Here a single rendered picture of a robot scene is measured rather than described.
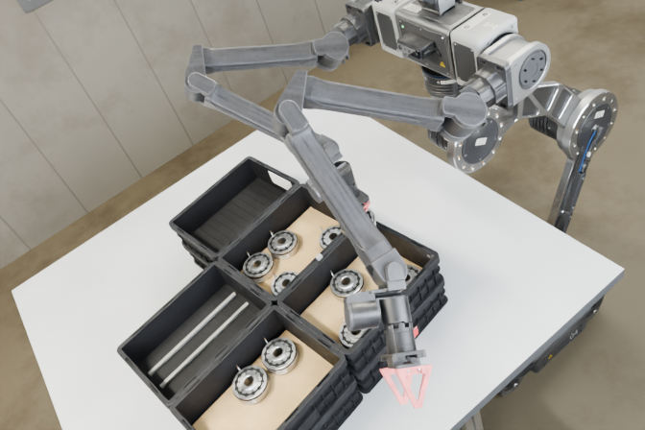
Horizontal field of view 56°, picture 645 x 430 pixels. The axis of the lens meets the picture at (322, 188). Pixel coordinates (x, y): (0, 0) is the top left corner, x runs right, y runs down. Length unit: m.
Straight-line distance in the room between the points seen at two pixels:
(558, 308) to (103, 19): 2.83
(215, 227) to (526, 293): 1.09
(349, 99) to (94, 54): 2.63
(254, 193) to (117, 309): 0.66
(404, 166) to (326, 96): 1.13
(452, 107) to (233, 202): 1.20
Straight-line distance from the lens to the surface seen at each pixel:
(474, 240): 2.09
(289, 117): 1.23
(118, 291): 2.46
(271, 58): 1.66
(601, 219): 3.08
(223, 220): 2.26
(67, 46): 3.72
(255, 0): 4.09
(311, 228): 2.08
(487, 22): 1.51
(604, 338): 2.70
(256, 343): 1.81
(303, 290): 1.84
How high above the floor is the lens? 2.30
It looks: 42 degrees down
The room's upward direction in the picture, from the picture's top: 21 degrees counter-clockwise
